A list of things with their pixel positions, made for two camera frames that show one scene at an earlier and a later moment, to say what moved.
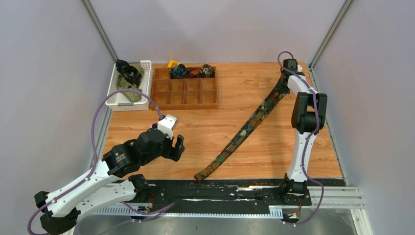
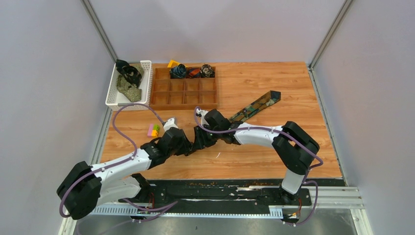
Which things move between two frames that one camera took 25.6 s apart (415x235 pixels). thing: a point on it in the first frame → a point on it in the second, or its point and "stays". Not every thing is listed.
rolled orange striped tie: [193, 72] stays
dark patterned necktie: [281, 89] → [268, 99]
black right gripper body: [282, 86] → [206, 139]
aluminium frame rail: [88, 5] stays
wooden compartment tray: [183, 94] stays
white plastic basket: [119, 102] stays
